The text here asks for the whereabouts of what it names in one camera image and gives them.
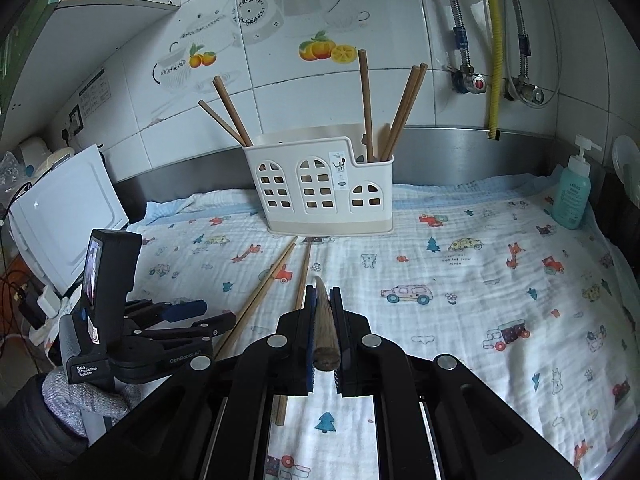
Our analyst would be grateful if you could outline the yellow gas hose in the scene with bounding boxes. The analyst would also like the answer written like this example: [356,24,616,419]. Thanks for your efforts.
[484,0,504,140]

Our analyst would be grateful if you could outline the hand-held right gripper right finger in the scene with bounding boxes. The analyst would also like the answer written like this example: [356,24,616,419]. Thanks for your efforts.
[331,286,581,480]

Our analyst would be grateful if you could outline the metal valve with red knob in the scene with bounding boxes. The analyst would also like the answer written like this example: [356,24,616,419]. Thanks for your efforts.
[449,64,489,96]

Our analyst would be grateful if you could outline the teaware and fruit wall decal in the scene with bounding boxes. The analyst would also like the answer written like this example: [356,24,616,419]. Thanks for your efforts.
[152,0,373,93]

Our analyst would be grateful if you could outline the metal water valve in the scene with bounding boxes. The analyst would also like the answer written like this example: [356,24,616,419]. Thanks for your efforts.
[504,77,546,107]

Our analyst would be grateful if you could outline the cream plastic chopstick holder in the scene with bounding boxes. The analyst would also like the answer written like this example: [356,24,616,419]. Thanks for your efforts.
[242,122,396,236]

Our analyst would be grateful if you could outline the brown wooden chopstick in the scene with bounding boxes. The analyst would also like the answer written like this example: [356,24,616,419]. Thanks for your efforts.
[213,76,254,147]
[357,49,374,164]
[312,276,342,372]
[380,65,420,162]
[198,100,248,148]
[386,62,429,162]

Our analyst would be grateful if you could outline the braided metal hose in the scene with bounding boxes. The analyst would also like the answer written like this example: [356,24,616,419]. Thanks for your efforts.
[499,0,532,86]
[436,0,474,70]

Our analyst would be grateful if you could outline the row of wooden chopsticks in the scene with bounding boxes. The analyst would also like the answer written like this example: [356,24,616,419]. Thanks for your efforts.
[214,236,313,427]

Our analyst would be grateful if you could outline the tangled thin cables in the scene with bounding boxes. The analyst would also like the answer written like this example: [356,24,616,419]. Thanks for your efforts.
[0,259,42,343]

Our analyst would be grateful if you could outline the light blue towel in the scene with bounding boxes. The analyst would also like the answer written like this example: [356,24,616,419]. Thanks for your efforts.
[142,172,601,233]

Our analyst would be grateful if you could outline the white wall info sticker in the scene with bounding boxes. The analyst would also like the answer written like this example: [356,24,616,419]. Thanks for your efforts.
[77,67,112,119]

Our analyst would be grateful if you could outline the white charger plug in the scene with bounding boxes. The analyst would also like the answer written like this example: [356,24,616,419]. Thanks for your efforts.
[37,285,64,319]

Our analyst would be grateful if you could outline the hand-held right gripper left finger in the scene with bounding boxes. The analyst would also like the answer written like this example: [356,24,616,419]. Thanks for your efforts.
[70,286,317,480]

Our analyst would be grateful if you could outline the teal soap pump bottle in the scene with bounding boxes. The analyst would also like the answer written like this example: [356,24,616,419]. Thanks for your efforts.
[550,135,604,231]

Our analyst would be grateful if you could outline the clear plastic bag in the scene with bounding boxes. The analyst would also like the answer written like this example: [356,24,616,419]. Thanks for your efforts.
[0,150,27,187]

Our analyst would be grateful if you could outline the white printed cartoon cloth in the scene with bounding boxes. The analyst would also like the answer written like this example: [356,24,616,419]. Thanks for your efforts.
[42,177,633,480]

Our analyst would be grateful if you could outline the white power strip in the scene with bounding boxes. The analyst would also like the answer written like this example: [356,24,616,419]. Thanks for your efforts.
[29,317,67,347]

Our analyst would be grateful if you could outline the white appliance lid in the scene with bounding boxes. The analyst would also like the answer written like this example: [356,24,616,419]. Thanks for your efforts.
[10,144,131,297]

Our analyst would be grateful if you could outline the white ladle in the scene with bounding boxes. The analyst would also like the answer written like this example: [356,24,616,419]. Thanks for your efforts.
[612,135,640,187]

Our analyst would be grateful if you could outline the person's left forearm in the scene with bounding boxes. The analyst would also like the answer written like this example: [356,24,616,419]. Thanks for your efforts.
[0,374,90,467]

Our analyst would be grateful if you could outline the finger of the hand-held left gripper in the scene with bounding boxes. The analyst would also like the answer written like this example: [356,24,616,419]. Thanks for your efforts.
[125,298,209,324]
[127,311,238,348]

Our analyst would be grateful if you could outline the person's left hand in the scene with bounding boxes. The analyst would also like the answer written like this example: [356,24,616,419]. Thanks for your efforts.
[42,372,137,443]

